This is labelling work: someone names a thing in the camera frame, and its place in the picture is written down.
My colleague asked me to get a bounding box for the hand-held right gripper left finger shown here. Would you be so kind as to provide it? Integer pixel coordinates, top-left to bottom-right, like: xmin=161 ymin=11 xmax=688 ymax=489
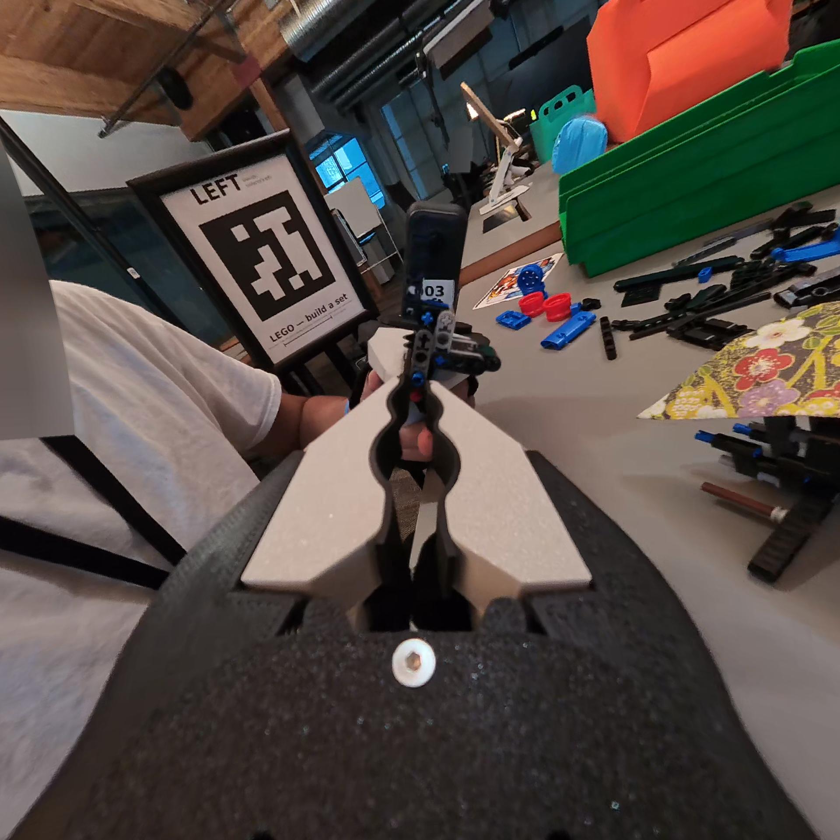
xmin=241 ymin=376 xmax=401 ymax=632

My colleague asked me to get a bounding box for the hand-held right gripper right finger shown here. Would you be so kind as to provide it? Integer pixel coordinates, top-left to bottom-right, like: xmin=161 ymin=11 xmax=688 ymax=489
xmin=430 ymin=381 xmax=593 ymax=629

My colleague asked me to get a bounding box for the small lego assembly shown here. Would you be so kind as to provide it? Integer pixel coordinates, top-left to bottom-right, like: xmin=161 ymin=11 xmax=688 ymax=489
xmin=392 ymin=308 xmax=504 ymax=421

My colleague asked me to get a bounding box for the person's left forearm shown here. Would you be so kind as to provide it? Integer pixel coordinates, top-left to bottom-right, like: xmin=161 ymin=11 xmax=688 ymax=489
xmin=252 ymin=392 xmax=358 ymax=462

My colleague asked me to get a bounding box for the long blue lego panel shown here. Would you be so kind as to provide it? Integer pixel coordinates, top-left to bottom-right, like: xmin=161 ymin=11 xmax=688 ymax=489
xmin=539 ymin=310 xmax=598 ymax=350

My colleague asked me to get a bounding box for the group of large lego pieces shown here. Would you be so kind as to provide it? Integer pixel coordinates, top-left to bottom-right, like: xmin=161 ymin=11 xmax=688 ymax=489
xmin=613 ymin=202 xmax=840 ymax=352

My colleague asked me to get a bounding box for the person's left hand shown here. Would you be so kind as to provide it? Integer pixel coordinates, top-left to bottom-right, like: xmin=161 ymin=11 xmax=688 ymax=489
xmin=361 ymin=369 xmax=436 ymax=464

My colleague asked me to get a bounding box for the colourful sticker sheet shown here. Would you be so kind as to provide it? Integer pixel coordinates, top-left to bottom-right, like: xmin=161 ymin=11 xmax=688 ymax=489
xmin=472 ymin=252 xmax=565 ymax=311

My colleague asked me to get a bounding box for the wooden board on stand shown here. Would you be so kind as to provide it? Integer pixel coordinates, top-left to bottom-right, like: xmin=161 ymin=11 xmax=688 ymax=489
xmin=459 ymin=82 xmax=534 ymax=217

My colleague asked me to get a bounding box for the black framed marker sign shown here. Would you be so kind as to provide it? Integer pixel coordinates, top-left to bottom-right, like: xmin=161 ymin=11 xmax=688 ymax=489
xmin=126 ymin=129 xmax=379 ymax=373

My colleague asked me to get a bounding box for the teal plastic basket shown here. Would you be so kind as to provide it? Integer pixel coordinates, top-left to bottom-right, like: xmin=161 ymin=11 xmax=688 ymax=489
xmin=529 ymin=85 xmax=597 ymax=163

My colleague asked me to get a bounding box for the light blue bag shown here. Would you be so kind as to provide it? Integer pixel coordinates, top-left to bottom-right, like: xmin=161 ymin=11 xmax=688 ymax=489
xmin=553 ymin=117 xmax=609 ymax=175

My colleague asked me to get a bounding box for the person's white shirt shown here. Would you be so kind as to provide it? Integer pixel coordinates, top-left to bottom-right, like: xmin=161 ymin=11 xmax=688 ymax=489
xmin=0 ymin=281 xmax=284 ymax=831

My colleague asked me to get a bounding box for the green plastic bin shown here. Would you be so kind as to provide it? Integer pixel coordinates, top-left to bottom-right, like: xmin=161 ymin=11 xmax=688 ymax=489
xmin=558 ymin=41 xmax=840 ymax=278

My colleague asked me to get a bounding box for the floral patterned cloth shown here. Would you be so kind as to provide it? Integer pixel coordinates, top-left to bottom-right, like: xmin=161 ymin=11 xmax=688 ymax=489
xmin=638 ymin=302 xmax=840 ymax=421

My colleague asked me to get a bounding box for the black harness strap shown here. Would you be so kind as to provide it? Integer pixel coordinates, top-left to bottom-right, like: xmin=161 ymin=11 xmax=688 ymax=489
xmin=0 ymin=435 xmax=189 ymax=589

